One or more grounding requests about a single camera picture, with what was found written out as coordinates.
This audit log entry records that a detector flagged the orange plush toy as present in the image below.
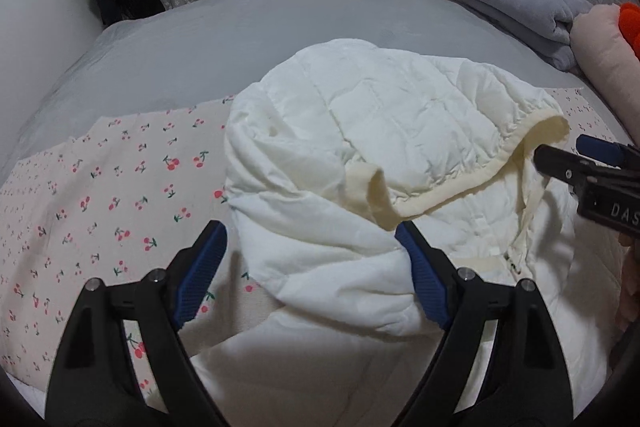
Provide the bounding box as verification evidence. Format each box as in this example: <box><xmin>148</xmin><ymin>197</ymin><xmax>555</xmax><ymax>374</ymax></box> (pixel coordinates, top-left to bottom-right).
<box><xmin>617</xmin><ymin>2</ymin><xmax>640</xmax><ymax>58</ymax></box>

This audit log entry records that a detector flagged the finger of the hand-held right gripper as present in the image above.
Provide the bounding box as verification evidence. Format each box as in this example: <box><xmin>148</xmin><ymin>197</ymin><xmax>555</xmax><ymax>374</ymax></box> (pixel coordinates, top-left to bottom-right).
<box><xmin>534</xmin><ymin>145</ymin><xmax>622</xmax><ymax>194</ymax></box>
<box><xmin>576</xmin><ymin>135</ymin><xmax>640</xmax><ymax>172</ymax></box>

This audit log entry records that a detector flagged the person's right hand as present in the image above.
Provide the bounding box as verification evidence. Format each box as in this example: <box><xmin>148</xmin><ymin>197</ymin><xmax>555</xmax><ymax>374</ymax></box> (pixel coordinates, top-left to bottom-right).
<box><xmin>617</xmin><ymin>232</ymin><xmax>640</xmax><ymax>333</ymax></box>

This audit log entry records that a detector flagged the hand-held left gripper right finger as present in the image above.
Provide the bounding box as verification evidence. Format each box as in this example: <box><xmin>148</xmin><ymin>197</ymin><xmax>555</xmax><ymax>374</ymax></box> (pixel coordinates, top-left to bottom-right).
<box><xmin>394</xmin><ymin>221</ymin><xmax>572</xmax><ymax>427</ymax></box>

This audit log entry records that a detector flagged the white puffer jacket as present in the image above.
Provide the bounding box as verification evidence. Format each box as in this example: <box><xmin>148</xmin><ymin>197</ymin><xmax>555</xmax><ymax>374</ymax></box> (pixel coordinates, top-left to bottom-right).
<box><xmin>222</xmin><ymin>38</ymin><xmax>626</xmax><ymax>427</ymax></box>

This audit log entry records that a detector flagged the cherry print blanket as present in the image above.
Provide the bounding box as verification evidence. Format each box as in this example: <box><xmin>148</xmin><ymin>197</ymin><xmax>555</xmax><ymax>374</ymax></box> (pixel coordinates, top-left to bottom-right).
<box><xmin>0</xmin><ymin>87</ymin><xmax>623</xmax><ymax>408</ymax></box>

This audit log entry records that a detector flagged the grey bed sheet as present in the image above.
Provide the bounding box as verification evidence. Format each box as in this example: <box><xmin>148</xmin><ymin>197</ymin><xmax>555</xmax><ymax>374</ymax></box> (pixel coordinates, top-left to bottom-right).
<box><xmin>0</xmin><ymin>0</ymin><xmax>621</xmax><ymax>188</ymax></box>

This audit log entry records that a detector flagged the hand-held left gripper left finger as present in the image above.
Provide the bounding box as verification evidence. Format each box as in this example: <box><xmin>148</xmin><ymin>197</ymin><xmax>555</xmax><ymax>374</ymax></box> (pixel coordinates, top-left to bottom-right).
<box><xmin>44</xmin><ymin>221</ymin><xmax>230</xmax><ymax>427</ymax></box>

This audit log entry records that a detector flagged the pink plush pillow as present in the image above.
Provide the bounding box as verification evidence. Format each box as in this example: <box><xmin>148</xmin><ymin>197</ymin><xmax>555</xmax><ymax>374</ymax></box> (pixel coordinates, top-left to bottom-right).
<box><xmin>570</xmin><ymin>4</ymin><xmax>640</xmax><ymax>108</ymax></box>

